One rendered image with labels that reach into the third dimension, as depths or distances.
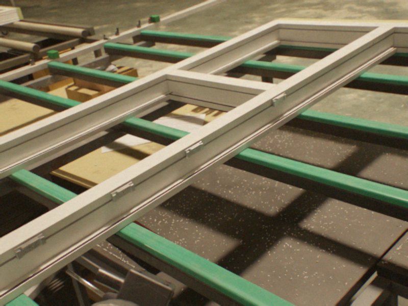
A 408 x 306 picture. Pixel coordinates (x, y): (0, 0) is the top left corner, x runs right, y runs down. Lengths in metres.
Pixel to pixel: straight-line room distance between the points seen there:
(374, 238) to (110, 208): 0.66
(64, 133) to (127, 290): 0.86
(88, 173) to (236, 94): 0.61
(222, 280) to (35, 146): 0.69
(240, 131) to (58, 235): 0.48
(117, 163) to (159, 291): 1.21
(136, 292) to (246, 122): 0.70
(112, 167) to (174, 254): 0.88
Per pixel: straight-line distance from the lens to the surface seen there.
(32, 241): 0.86
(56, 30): 3.06
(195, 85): 1.44
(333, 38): 1.80
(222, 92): 1.37
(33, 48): 2.72
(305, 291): 1.15
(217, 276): 0.78
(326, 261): 1.23
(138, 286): 0.51
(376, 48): 1.62
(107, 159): 1.74
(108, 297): 0.69
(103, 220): 0.93
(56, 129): 1.32
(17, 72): 2.17
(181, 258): 0.83
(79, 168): 1.74
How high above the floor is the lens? 1.37
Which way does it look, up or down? 27 degrees down
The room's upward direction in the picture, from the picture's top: 10 degrees counter-clockwise
